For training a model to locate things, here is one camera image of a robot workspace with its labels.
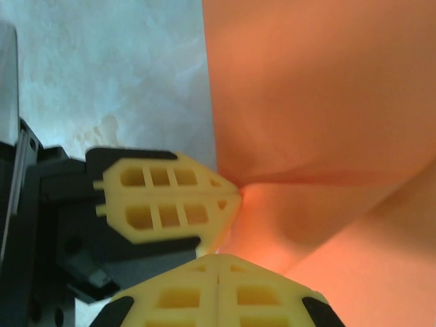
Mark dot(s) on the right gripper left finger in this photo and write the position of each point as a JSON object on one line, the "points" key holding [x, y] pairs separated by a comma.
{"points": [[201, 282]]}

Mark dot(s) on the orange square paper sheet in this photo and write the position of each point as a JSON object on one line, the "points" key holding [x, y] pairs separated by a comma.
{"points": [[323, 102]]}

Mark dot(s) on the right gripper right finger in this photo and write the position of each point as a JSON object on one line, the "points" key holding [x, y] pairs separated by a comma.
{"points": [[231, 282]]}

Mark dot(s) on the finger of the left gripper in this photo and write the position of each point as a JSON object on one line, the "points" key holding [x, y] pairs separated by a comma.
{"points": [[204, 177], [218, 218]]}

